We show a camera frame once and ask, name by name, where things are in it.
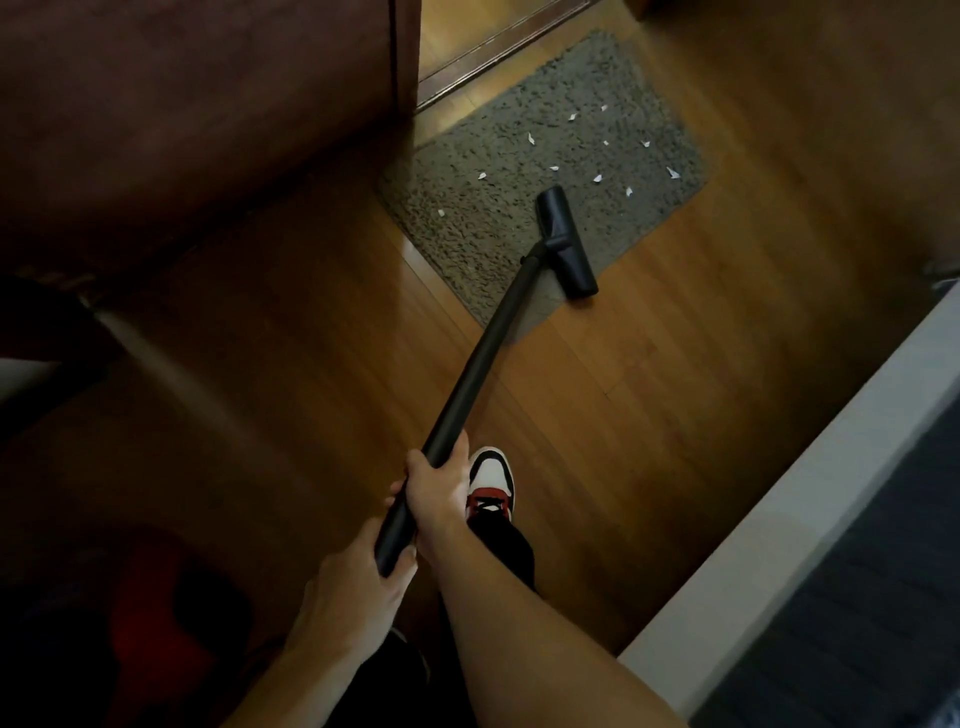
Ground person's left hand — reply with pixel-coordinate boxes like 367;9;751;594
285;516;419;663

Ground person's right hand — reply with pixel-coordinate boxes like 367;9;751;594
384;431;471;565

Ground black vacuum cleaner wand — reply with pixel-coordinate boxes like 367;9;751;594
373;185;600;579

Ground person's right forearm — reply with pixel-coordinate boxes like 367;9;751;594
422;525;687;728

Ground person's left forearm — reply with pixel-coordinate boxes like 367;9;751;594
221;633;370;728

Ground white red black sneaker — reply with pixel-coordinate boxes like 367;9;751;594
465;447;516;528

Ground person's black trousers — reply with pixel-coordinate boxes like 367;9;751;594
322;513;538;728

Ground grey shaggy floor mat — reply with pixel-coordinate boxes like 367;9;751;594
378;30;710;342

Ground red black vacuum body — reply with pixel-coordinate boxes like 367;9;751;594
0;525;256;728

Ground scattered white paper scraps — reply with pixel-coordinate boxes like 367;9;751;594
435;103;682;219

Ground wooden door threshold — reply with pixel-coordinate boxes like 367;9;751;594
416;0;601;114

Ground dark brown wooden cabinet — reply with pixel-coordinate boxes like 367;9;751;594
0;0;423;288

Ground dark grey mattress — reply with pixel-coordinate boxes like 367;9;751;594
690;397;960;728

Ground white bed frame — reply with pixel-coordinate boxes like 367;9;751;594
618;281;960;721

